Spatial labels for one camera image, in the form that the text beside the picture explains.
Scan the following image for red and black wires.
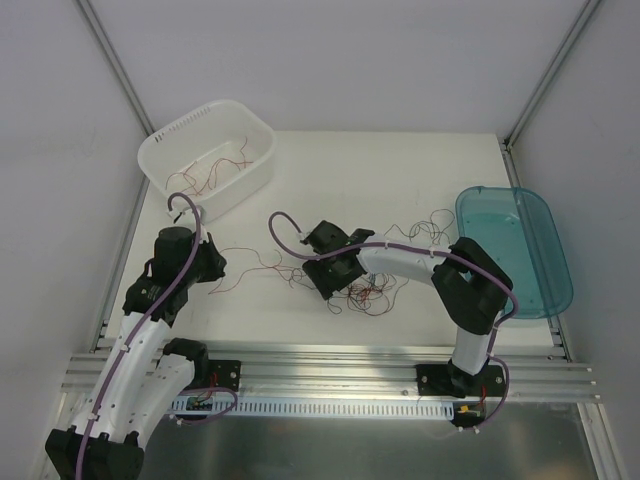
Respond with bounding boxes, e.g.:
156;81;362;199
287;207;459;317

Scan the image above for long red wire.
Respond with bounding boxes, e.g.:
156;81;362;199
207;246;306;296
164;159;221;199

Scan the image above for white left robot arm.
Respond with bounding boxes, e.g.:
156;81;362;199
45;226;226;479

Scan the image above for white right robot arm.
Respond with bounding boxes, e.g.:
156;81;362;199
301;221;513;398

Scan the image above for white plastic basket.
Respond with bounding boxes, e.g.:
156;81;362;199
137;100;277;222

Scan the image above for teal plastic bin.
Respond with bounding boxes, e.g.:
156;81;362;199
455;186;574;319

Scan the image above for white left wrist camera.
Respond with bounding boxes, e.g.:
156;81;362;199
168;206;209;244

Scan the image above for red wire in basket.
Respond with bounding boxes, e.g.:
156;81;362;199
207;137;255;194

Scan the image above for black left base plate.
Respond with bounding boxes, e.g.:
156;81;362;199
205;359;242;392

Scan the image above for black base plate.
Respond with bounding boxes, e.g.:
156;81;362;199
415;363;507;398
205;359;242;392

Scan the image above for white slotted cable duct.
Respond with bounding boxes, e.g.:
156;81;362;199
168;395;454;421

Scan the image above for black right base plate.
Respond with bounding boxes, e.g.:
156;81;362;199
415;363;507;398

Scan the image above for aluminium mounting rail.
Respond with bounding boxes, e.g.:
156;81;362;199
62;344;599;401

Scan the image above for right aluminium frame post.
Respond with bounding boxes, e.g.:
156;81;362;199
502;0;604;151

